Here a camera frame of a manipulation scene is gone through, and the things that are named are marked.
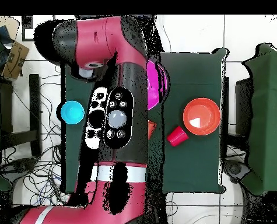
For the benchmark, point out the orange cup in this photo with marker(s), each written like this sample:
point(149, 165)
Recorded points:
point(151, 128)

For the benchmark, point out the large pink bowl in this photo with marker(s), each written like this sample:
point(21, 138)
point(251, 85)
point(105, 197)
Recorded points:
point(153, 86)

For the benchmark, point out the red cup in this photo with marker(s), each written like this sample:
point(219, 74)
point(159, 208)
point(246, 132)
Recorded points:
point(177, 136)

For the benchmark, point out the orange bowl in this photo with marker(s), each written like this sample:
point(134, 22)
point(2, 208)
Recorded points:
point(201, 116)

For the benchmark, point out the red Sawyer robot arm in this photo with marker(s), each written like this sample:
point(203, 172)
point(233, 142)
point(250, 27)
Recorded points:
point(101, 42)

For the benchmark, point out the small cyan ribbed bowl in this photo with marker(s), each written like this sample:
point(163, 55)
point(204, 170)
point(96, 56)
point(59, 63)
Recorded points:
point(72, 112)

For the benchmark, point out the dark green tablecloth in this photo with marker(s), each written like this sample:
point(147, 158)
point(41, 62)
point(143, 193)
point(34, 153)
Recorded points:
point(194, 163)

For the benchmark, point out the black H-shaped stand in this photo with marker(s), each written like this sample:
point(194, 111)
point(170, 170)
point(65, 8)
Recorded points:
point(243, 107)
point(34, 112)

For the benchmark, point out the cardboard box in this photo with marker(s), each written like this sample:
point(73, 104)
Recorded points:
point(15, 60)

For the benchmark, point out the beige board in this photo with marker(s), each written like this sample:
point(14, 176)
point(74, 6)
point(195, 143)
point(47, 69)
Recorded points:
point(13, 28)

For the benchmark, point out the black square frame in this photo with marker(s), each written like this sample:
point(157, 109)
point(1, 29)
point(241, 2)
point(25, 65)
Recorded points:
point(27, 37)

